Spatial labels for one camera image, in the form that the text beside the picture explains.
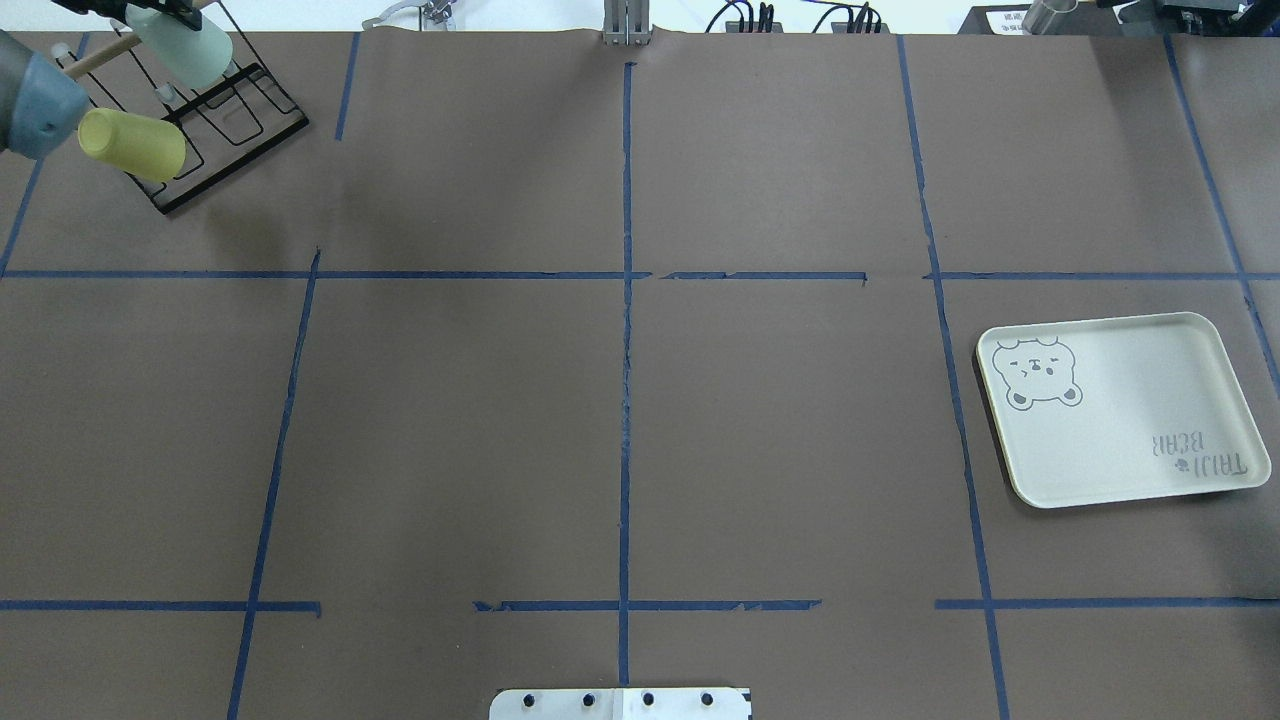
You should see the aluminium frame post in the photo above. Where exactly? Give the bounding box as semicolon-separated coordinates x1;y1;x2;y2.
602;0;653;47

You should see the metal cup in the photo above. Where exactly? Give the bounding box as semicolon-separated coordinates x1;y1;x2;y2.
1021;0;1080;36

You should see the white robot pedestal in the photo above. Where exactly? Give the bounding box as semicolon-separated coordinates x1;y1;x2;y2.
488;687;754;719

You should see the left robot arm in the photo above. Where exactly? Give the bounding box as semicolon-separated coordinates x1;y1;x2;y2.
1;1;210;160

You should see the black wire cup rack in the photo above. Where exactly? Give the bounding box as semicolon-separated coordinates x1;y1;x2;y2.
10;1;308;215

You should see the white bear tray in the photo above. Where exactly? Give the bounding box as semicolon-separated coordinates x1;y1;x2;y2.
975;311;1272;509

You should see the yellow cup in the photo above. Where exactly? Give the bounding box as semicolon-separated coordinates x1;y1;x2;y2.
76;108;187;183

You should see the pale green cup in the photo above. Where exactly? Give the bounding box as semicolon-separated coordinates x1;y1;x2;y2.
124;4;234;88

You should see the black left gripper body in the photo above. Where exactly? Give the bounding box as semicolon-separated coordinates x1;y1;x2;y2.
55;0;204;26

